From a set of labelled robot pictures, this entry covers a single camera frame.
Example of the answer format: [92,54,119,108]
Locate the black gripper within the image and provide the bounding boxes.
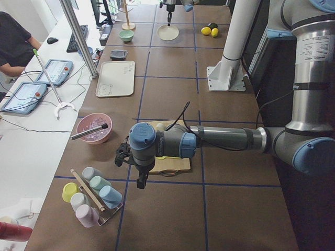
[165,0,175,26]
[137,170,149,189]

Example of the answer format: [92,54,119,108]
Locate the cream round plate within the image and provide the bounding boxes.
[157,25,179,41]

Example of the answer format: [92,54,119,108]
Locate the white bear tray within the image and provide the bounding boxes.
[95,61,135,98]

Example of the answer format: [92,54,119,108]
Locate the bamboo cutting board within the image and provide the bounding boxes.
[148,120,191,176]

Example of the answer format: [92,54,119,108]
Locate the yellow plastic knife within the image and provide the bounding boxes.
[156,156,176,160]

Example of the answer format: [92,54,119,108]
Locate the blue cup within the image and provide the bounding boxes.
[99,186,122,209]

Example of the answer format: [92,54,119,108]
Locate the yellow lemon upper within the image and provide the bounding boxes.
[201,27,211,36]

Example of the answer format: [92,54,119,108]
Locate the yellow lemon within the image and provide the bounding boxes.
[201,27,211,36]
[211,28,219,38]

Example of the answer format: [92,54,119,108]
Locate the green cup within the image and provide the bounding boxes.
[89,176,111,195]

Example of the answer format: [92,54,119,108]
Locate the wooden mug tree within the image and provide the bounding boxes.
[119,0,136,30]

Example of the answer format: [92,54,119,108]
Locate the green lime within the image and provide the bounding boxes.
[207,22,218,29]

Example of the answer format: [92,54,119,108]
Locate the green bowl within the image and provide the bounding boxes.
[119,30,135,42]

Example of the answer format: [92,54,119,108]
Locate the yellow lemon lower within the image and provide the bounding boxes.
[211,28,219,38]

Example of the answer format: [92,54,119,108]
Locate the white cup rack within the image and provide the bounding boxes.
[70,169,124,226]

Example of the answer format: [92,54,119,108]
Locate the grey-blue cup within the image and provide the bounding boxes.
[82,166,104,181]

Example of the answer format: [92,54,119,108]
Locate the pink cup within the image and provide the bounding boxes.
[75,204,99,228]

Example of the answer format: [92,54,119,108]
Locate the grey folded cloth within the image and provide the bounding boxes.
[110,50,128,61]

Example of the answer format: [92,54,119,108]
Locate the black label box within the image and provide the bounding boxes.
[99,25,113,46]

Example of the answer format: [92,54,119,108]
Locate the white cup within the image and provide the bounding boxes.
[70,192,91,212]

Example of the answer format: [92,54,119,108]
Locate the steel muddler black tip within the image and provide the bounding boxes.
[71,123,108,140]

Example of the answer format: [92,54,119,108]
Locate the yellow cup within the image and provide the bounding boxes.
[62,182,79,203]

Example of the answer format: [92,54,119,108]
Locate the pink bowl with ice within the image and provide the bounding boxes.
[76,113,113,144]

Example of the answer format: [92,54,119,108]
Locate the blue bowl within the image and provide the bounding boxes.
[77,46,94,61]

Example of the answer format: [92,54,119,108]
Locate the black keyboard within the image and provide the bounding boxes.
[66,25,89,53]

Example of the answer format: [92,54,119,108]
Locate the reacher grabber stick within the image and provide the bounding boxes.
[33,49,76,120]

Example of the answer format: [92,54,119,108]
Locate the black computer mouse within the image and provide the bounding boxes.
[47,37,59,44]

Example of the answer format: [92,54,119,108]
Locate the far teach pendant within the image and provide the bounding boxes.
[44,59,73,87]

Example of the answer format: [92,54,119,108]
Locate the teach pendant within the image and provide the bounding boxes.
[1,82,47,115]
[44,59,73,87]

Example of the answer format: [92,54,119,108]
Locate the red bottle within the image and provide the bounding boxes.
[1,222,32,242]

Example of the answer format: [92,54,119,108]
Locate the near teach pendant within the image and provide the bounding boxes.
[1,82,47,115]

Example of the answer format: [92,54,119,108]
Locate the seated person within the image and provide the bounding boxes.
[0,11,42,102]

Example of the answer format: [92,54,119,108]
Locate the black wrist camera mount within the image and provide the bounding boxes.
[115,136,136,167]

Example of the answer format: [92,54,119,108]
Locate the white pole mount base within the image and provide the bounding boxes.
[207,0,260,92]

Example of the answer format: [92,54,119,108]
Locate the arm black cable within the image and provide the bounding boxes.
[164,88,295,151]

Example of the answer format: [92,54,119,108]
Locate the aluminium frame post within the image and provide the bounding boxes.
[60,0,98,79]

